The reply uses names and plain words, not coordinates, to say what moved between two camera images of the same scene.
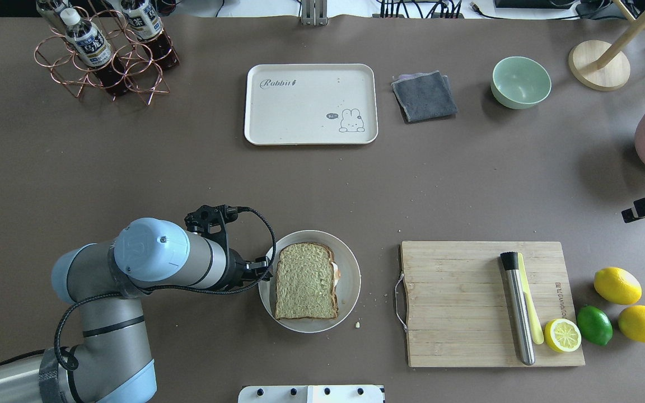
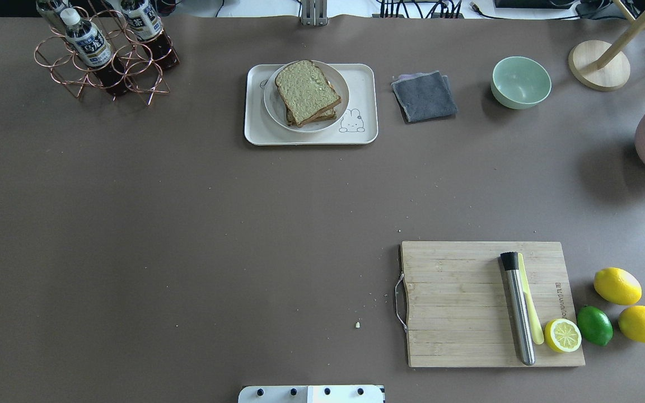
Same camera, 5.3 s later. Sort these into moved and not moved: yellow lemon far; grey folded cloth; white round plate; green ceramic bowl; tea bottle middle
Moved: white round plate
Not moved: yellow lemon far; grey folded cloth; tea bottle middle; green ceramic bowl
